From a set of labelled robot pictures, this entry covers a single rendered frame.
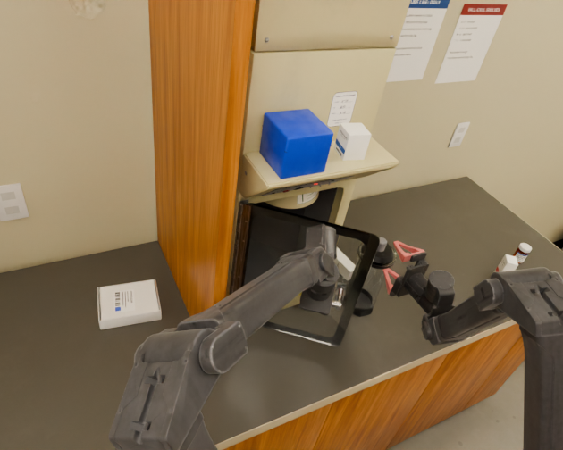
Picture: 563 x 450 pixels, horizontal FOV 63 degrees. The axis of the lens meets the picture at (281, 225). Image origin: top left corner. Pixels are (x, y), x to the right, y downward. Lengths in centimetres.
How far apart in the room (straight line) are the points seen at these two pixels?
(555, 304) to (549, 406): 15
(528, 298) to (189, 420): 49
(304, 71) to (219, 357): 59
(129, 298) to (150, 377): 84
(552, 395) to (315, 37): 69
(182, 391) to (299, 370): 81
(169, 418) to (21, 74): 94
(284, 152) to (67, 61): 61
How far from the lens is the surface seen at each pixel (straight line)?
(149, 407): 50
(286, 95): 91
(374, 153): 103
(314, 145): 86
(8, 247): 153
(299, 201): 112
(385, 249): 130
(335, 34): 92
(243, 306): 60
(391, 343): 140
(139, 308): 132
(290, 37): 87
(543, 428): 80
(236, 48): 73
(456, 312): 99
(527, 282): 77
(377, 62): 100
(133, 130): 134
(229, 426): 118
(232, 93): 75
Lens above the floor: 200
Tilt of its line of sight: 40 degrees down
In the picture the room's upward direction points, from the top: 11 degrees clockwise
